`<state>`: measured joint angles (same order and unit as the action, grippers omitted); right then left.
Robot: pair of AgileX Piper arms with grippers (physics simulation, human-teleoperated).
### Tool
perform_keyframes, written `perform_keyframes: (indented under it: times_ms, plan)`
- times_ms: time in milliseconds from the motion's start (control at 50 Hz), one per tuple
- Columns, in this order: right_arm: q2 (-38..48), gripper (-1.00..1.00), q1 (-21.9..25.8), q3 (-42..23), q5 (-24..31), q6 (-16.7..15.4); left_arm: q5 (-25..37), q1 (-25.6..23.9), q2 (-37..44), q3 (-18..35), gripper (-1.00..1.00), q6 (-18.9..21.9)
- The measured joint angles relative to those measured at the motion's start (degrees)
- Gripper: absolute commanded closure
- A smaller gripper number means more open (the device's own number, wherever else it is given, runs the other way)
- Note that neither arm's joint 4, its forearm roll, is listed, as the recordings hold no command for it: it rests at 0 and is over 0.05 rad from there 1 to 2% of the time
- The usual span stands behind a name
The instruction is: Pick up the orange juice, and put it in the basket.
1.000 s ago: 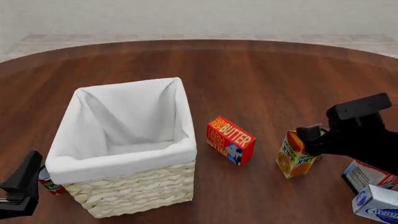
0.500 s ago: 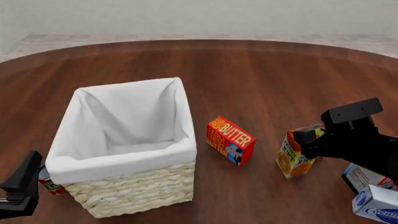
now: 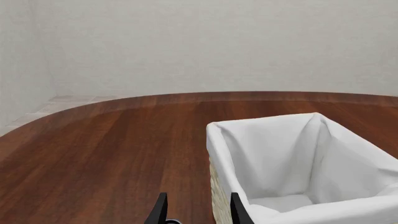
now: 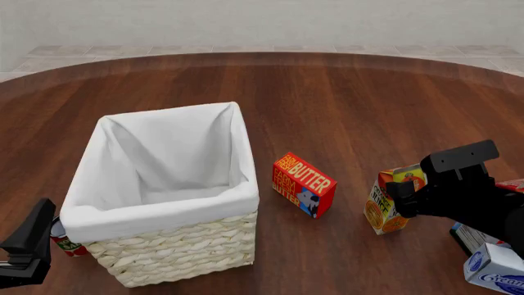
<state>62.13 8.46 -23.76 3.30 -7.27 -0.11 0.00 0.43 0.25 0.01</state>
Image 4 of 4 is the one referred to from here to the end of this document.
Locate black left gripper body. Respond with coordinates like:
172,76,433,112
0,248,52,288

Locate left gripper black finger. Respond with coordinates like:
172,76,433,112
0,197,57,258

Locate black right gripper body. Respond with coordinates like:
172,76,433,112
417,175,497,223

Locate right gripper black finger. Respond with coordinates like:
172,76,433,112
393,196,424,220
386,179,427,202

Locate orange juice carton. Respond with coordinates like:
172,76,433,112
363,163,427,236

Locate white wicker basket cloth liner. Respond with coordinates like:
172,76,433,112
60,101,261,288

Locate tomato sauce can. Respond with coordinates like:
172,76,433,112
49,216,89,258

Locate black and white box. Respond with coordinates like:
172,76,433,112
449,221,513,258

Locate red printed box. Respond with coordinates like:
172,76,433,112
494,178,524,194

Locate blue white cream cheese box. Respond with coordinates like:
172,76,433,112
463,242,524,295

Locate red butter box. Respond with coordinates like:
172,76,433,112
272,152,338,220

